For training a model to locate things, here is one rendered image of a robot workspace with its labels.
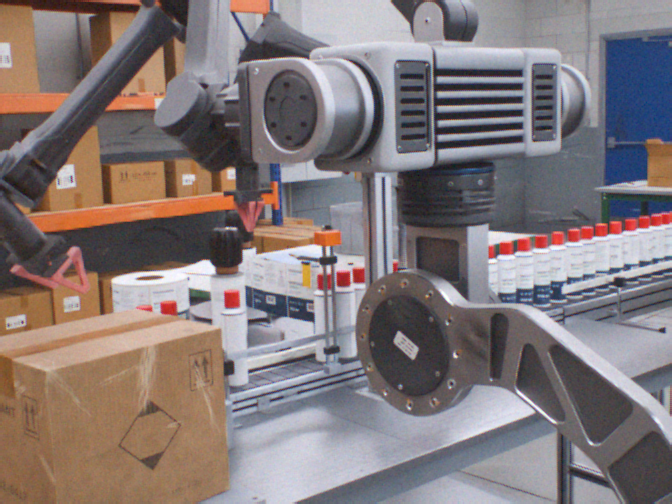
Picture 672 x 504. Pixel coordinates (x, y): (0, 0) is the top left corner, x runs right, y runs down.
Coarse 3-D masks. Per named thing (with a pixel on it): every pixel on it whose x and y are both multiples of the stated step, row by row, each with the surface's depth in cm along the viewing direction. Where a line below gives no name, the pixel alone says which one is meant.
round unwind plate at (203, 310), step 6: (198, 306) 266; (204, 306) 266; (210, 306) 265; (192, 312) 258; (198, 312) 258; (204, 312) 257; (210, 312) 257; (246, 312) 256; (252, 312) 255; (258, 312) 255; (210, 318) 250; (252, 318) 248; (258, 318) 249
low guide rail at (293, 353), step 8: (312, 344) 208; (280, 352) 203; (288, 352) 203; (296, 352) 205; (304, 352) 206; (312, 352) 208; (248, 360) 197; (256, 360) 198; (264, 360) 199; (272, 360) 200; (280, 360) 202; (248, 368) 197
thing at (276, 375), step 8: (312, 360) 208; (344, 360) 207; (352, 360) 207; (280, 368) 202; (288, 368) 202; (296, 368) 202; (304, 368) 202; (312, 368) 201; (320, 368) 201; (248, 376) 197; (256, 376) 197; (264, 376) 196; (272, 376) 196; (280, 376) 196; (288, 376) 196; (296, 376) 196; (248, 384) 191; (256, 384) 191; (264, 384) 191; (232, 392) 186
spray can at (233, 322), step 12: (228, 300) 187; (228, 312) 187; (240, 312) 187; (228, 324) 187; (240, 324) 187; (228, 336) 187; (240, 336) 188; (228, 348) 188; (240, 348) 188; (240, 360) 188; (240, 372) 189; (240, 384) 189
